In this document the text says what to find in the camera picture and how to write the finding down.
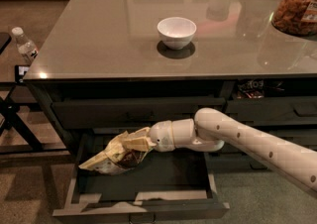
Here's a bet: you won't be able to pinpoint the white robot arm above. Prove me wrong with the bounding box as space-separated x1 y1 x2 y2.
123 108 317 196

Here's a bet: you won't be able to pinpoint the clear jar of snacks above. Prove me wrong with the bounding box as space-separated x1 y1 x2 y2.
271 0 317 37

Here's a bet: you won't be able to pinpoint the grey top left drawer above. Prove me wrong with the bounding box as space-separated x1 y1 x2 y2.
52 96 225 129

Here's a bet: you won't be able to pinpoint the black side table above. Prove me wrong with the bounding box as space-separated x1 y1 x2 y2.
0 31 68 155

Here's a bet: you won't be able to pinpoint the dark grey cabinet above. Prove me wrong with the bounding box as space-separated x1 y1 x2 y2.
26 0 317 224

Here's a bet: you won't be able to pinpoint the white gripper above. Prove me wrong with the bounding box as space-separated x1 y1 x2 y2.
122 121 175 152

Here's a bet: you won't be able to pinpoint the open grey middle drawer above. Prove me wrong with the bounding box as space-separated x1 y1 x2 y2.
53 150 230 224

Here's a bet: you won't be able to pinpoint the clear plastic water bottle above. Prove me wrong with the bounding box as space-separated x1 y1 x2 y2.
12 27 39 65

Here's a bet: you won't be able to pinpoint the grey top right drawer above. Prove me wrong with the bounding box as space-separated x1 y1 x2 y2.
225 96 317 127

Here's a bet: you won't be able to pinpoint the snack packets in drawer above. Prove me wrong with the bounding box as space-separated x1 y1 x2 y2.
235 79 284 99

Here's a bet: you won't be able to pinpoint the brown sea salt chip bag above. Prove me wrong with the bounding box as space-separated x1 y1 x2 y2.
79 131 150 175

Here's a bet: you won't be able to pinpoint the white ceramic bowl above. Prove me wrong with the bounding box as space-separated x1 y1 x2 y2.
157 17 197 50

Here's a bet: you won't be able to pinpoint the grey middle right drawer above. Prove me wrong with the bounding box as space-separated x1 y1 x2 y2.
211 128 317 154

